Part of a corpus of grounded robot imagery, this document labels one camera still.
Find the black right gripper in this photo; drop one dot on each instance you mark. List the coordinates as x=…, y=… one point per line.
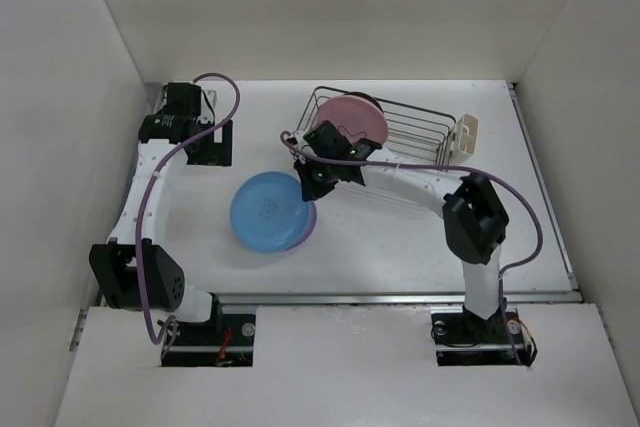
x=311, y=189

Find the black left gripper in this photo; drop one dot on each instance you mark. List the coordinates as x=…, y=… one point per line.
x=217, y=153

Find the lilac plate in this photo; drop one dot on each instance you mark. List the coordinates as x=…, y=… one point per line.
x=296, y=225

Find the blue plate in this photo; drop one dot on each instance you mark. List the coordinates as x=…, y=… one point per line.
x=255, y=208

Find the grey wire dish rack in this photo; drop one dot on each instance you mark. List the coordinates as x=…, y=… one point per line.
x=419, y=133

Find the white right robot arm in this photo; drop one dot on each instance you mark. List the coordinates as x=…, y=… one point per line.
x=474, y=219

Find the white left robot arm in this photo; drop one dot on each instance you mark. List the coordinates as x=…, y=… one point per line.
x=132, y=268

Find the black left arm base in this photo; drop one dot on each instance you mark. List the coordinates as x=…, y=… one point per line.
x=226, y=340

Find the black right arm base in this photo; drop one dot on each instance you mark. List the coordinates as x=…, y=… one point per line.
x=462, y=339

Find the pink plate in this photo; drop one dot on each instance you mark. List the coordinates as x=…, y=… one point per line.
x=355, y=118

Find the beige cutlery holder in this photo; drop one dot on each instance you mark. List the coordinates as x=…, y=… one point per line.
x=463, y=139

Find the white front cover board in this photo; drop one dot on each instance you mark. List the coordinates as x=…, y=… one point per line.
x=349, y=367

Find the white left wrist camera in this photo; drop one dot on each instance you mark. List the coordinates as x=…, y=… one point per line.
x=209, y=98

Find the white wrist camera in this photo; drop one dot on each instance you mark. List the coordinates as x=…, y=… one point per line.
x=209, y=98
x=296, y=139

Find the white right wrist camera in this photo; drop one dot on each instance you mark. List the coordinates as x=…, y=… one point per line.
x=296, y=139

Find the aluminium table edge rail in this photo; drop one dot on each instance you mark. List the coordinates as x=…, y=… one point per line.
x=445, y=298

